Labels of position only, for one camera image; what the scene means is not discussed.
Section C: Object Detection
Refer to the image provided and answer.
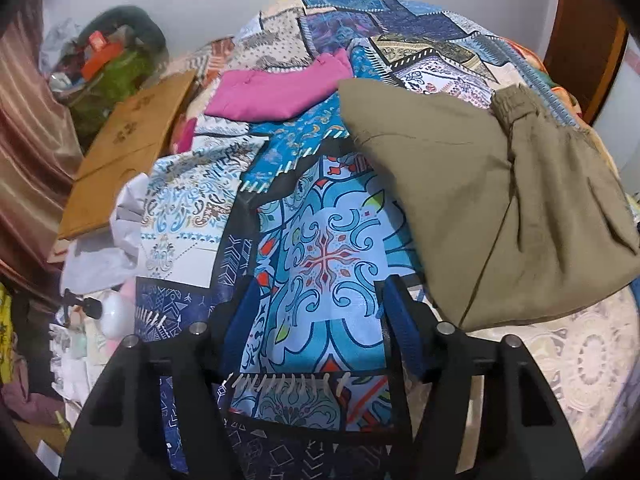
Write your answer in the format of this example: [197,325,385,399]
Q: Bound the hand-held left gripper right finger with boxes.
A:
[375,276,586,480]

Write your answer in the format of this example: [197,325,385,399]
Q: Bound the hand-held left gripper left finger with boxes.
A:
[59,275,261,480]

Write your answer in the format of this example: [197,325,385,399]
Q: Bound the olive green pants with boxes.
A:
[339,79,640,332]

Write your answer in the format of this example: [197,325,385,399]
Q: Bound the blue patchwork blanket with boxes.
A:
[132,0,640,480]

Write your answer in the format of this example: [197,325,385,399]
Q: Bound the white pump bottle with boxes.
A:
[62,289,135,350]

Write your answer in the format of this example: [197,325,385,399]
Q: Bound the wooden lap desk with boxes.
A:
[57,70,197,240]

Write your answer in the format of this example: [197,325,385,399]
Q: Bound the pink garment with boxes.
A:
[205,49,355,122]

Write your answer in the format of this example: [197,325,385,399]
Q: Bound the brown striped curtain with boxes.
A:
[0,0,85,286]

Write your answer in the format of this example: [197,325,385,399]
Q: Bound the green fabric basket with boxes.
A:
[67,50,157,141]

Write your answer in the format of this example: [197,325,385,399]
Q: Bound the orange box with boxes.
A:
[80,31,125,80]

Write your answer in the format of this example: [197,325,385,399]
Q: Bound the grey cloth bundle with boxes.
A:
[39,19,83,68]

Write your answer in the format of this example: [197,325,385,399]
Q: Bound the wooden door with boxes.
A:
[542,0,630,127]

